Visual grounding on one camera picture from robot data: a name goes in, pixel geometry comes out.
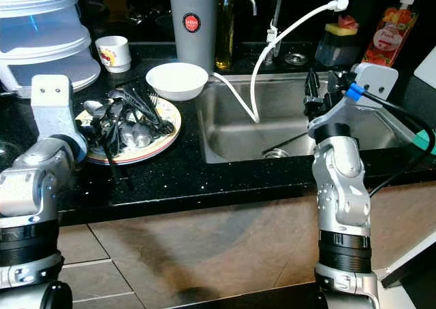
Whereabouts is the white stacked plastic container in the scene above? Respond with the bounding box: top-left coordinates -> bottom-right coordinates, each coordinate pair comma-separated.
0,0 -> 103,95

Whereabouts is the fruit label soap pump bottle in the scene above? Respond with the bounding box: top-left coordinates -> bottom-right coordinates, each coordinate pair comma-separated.
361,0 -> 424,68

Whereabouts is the white plastic board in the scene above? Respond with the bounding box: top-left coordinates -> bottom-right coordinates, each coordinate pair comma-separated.
412,45 -> 436,85

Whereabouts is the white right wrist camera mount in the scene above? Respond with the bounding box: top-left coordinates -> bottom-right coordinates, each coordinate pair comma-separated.
307,62 -> 400,138

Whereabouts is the black sponge caddy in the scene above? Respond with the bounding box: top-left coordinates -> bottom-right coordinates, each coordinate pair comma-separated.
315,30 -> 360,67

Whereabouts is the steel sink drain strainer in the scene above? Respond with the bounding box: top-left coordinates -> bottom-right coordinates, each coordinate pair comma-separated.
264,147 -> 290,160

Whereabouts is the steel spoon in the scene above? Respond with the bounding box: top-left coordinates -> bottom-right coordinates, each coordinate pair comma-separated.
138,118 -> 157,145
121,120 -> 141,148
84,101 -> 108,119

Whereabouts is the red scrub sponge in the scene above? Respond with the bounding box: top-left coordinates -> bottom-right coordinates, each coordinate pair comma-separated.
339,14 -> 360,31

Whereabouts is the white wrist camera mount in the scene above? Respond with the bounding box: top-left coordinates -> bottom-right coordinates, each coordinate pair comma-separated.
307,62 -> 400,138
30,75 -> 88,161

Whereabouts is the yellow oil bottle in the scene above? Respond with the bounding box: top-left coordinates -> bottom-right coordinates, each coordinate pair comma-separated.
215,0 -> 236,70

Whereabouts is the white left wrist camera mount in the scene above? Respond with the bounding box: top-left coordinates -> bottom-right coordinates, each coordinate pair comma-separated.
30,75 -> 88,161

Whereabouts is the stainless steel sink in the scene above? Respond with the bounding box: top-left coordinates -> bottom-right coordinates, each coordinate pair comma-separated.
198,71 -> 416,165

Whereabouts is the blue cable tape wrap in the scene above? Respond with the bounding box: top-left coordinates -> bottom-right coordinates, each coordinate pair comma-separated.
345,82 -> 364,103

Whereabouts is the round steel counter cap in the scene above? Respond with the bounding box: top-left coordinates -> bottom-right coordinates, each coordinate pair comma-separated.
285,52 -> 309,66

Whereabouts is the green plastic item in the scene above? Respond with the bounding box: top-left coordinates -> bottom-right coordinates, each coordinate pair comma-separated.
412,129 -> 436,157

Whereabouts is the grey canister with red logo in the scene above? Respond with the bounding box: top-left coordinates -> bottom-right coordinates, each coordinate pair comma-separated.
168,0 -> 220,71

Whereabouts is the white printed cup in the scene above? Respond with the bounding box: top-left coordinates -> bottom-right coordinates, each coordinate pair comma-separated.
95,35 -> 131,74

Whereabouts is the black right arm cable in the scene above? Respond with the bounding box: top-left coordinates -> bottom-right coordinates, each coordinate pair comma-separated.
361,91 -> 436,197

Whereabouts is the white ceramic bowl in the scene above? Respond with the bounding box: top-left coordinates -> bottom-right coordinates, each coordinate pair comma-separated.
145,62 -> 209,102

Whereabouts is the white flexible hose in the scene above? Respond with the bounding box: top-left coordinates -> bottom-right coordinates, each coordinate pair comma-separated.
211,0 -> 354,124

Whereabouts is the dark curved kitchen faucet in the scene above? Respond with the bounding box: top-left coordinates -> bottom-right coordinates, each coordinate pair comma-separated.
269,0 -> 288,48

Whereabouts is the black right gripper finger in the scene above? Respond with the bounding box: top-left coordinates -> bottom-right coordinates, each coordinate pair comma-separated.
326,69 -> 352,96
305,69 -> 321,112

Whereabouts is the floral cream dinner plate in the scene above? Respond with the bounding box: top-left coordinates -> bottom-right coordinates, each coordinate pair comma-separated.
78,95 -> 183,166

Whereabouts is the beige drawer front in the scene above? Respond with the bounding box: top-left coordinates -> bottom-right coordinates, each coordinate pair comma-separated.
58,224 -> 110,265
68,258 -> 130,309

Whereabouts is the beige cabinet door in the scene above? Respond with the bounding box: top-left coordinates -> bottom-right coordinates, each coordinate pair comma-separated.
89,183 -> 436,309

